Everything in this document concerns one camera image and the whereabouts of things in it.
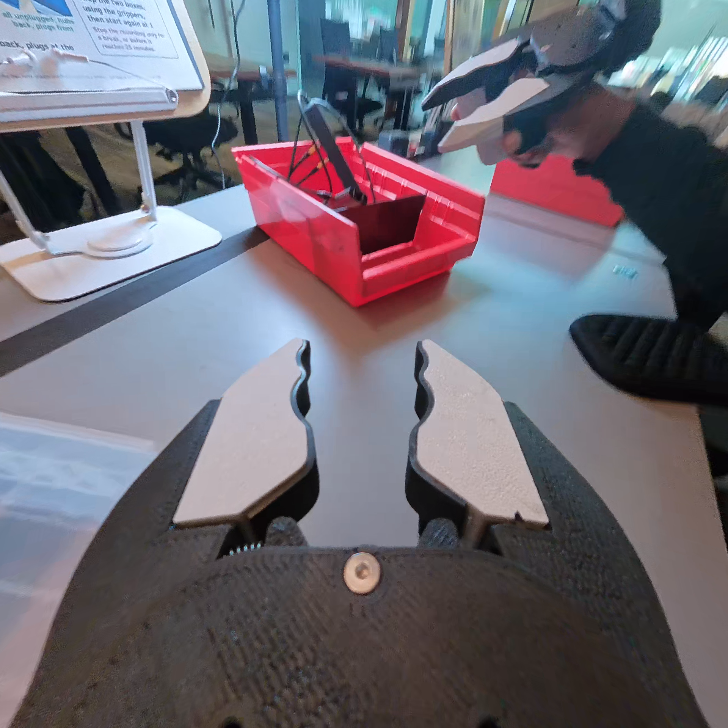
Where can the person's right hand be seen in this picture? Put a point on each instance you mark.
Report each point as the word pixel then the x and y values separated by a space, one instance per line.
pixel 574 125

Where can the black office chair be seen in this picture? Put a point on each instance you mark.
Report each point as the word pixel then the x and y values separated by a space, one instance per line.
pixel 187 133
pixel 341 40

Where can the grey metal post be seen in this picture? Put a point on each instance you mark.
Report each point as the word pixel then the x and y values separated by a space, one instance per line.
pixel 278 68

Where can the black mesh cushion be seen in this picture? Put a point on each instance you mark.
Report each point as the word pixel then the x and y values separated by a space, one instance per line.
pixel 654 352

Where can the brown office desk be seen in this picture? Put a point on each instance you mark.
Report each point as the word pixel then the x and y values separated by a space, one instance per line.
pixel 364 65

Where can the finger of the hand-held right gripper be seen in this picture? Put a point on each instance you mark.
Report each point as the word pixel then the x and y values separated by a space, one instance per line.
pixel 483 60
pixel 500 99

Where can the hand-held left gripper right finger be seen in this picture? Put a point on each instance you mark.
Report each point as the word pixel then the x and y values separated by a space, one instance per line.
pixel 472 449

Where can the large red tote white label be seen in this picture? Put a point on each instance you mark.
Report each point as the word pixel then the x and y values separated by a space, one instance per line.
pixel 546 187

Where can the small red plastic bin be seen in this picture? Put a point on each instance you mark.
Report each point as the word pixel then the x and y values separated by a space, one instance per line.
pixel 307 244

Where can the clear plastic bin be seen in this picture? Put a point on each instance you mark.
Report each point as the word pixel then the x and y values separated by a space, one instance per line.
pixel 51 489

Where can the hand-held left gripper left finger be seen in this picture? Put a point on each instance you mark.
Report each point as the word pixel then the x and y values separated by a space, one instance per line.
pixel 250 443

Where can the white document stand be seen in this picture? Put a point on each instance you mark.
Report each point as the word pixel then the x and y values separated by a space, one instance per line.
pixel 114 267

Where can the small table sticker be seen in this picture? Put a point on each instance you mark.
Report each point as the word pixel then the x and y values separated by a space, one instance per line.
pixel 624 272

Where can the black divider panel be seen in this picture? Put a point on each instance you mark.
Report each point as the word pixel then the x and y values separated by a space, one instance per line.
pixel 333 148

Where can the person's right forearm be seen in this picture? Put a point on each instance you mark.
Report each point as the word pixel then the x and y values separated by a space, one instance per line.
pixel 671 187

